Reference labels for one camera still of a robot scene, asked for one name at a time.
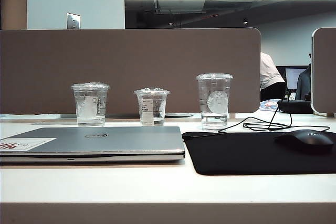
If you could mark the black zip pouch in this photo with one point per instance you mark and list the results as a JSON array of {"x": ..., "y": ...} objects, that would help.
[{"x": 296, "y": 106}]

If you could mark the tall clear cup mermaid logo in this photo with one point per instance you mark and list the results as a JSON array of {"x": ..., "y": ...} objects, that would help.
[{"x": 214, "y": 103}]

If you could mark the clear cup with white sticker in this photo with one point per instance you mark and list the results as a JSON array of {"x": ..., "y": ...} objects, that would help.
[{"x": 90, "y": 108}]

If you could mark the background computer monitor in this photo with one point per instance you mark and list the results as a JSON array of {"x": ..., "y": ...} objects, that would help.
[{"x": 294, "y": 77}]

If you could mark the person in white shirt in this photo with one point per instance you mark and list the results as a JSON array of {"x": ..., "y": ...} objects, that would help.
[{"x": 269, "y": 72}]

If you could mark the silver Dell laptop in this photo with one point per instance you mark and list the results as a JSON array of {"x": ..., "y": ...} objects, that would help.
[{"x": 118, "y": 142}]

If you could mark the white and red laptop sticker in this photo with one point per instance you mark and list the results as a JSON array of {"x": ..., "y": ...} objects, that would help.
[{"x": 26, "y": 144}]

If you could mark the wide brown desk partition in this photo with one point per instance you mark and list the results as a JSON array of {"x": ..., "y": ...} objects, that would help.
[{"x": 157, "y": 58}]

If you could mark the metal wall plate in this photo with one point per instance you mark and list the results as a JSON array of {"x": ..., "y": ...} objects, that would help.
[{"x": 73, "y": 20}]

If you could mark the black computer mouse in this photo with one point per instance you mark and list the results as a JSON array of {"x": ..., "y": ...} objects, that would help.
[{"x": 304, "y": 140}]

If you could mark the brown partition with white frame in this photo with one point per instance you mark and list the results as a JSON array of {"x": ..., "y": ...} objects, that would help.
[{"x": 325, "y": 72}]

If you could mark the colourful magazine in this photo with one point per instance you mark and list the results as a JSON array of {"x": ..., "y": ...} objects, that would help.
[{"x": 269, "y": 104}]

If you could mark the black mouse pad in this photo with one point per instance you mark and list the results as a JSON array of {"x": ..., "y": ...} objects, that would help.
[{"x": 236, "y": 153}]

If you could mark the dark grey jacket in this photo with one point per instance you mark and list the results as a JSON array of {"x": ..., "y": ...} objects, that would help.
[{"x": 304, "y": 82}]

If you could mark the small clear cup with label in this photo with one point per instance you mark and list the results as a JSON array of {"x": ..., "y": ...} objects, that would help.
[{"x": 152, "y": 108}]

